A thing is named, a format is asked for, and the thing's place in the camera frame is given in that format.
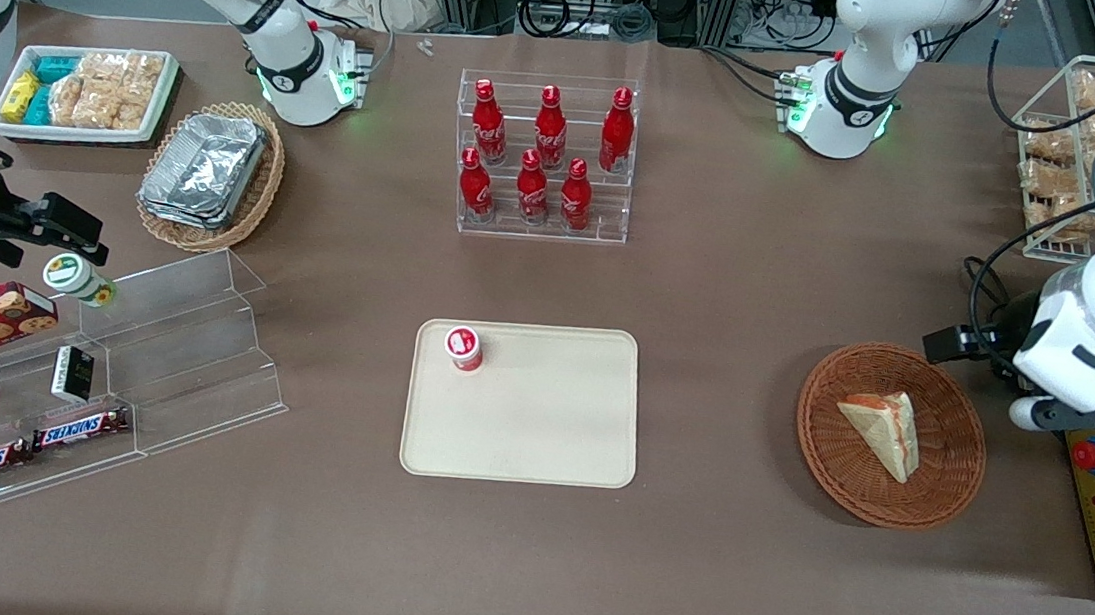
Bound yellow snack packet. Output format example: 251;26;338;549
0;68;45;128

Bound clear acrylic bottle rack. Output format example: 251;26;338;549
444;63;645;250

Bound green lidded sunflower jar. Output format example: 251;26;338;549
40;250;122;311

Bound clear rice cracker packet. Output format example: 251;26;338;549
122;51;168;97
88;83;154;135
77;49;129;88
47;71;95;131

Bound red lidded yogurt jar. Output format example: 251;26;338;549
442;324;488;375

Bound beige plastic tray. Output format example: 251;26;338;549
398;311;650;497

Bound white wire basket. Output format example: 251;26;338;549
998;49;1095;267

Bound wrapped triangular sandwich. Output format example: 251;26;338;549
829;385;928;487

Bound teal snack packet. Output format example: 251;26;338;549
32;51;82;89
23;82;59;128

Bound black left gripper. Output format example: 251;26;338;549
920;284;1050;388

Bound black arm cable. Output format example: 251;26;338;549
980;4;1095;142

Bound red cola bottle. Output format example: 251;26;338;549
454;147;499;225
512;148;555;228
557;156;597;234
597;85;640;177
466;78;514;168
530;84;573;172

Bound stacked aluminium foil trays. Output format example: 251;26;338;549
135;107;271;237

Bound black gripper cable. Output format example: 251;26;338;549
955;190;1095;392

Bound coiled black cable bundle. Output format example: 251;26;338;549
516;0;658;49

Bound round brown wicker basket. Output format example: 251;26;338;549
786;334;997;538

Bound white rectangular snack bin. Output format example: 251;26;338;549
0;35;182;156

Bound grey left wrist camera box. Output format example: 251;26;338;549
1006;378;1095;440

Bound clear acrylic stepped shelf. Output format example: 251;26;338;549
0;290;165;533
64;235;304;470

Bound oval light wicker basket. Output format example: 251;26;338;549
130;92;292;261

